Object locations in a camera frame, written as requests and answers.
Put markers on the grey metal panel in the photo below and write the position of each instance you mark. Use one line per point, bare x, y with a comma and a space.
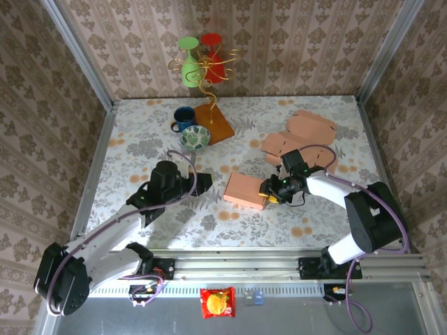
297, 321

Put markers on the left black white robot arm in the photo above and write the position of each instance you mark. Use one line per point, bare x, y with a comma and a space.
104, 237

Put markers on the green wine glass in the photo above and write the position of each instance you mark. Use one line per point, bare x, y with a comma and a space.
190, 75

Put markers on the dark blue mug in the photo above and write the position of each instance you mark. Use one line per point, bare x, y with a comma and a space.
184, 117

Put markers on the small blue card case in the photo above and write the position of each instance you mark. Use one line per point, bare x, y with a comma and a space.
258, 297

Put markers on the black connector bracket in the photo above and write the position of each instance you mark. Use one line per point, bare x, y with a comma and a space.
139, 289
331, 292

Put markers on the small grey card case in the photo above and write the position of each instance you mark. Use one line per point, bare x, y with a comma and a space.
248, 298

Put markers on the aluminium frame post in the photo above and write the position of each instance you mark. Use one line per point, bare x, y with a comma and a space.
78, 52
387, 52

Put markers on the pink paper box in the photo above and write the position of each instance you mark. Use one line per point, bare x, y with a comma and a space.
244, 190
311, 127

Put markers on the red snack packet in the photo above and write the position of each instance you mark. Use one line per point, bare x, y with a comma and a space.
216, 303

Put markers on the green leaf pattern bowl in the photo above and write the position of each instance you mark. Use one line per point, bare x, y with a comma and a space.
195, 137

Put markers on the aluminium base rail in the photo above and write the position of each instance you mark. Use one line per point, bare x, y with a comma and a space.
237, 265

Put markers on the aluminium side rail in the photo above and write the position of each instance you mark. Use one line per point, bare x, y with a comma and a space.
371, 139
101, 139

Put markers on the red wine glass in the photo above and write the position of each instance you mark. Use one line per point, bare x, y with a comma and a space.
216, 71

